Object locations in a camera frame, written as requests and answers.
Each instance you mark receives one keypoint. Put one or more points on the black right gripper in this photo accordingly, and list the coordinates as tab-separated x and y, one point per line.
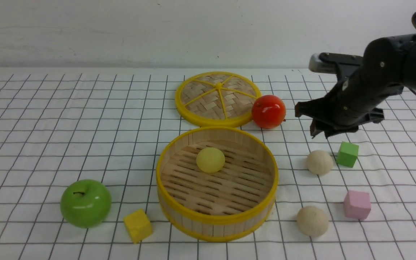
350	103

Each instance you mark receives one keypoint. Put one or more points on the beige bun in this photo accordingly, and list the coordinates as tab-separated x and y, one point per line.
312	221
319	162

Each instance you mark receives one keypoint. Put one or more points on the yellow bun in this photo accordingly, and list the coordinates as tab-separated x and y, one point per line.
210	160

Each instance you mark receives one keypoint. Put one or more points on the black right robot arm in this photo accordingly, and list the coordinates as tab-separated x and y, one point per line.
387	66

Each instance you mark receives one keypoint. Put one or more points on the woven bamboo steamer lid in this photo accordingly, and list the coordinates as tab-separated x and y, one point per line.
216	99

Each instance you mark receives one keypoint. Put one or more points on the bamboo steamer tray yellow rim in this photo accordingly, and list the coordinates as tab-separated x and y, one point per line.
222	206

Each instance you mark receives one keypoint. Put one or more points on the red tomato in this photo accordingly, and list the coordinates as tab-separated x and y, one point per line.
268	112

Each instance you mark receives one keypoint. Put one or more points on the green cube block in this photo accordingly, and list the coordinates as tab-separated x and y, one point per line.
347	154

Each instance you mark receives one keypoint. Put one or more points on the pink cube block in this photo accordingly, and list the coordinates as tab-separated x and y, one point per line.
357	205

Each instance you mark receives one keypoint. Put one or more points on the yellow cube block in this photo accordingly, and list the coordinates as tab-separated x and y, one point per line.
138	226

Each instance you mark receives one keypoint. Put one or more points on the green apple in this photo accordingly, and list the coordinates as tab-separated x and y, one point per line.
85	203

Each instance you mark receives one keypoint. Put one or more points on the white grid tablecloth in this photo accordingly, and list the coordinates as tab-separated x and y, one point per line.
61	126

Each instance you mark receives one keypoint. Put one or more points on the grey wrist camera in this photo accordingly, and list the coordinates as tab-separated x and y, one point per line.
341	65

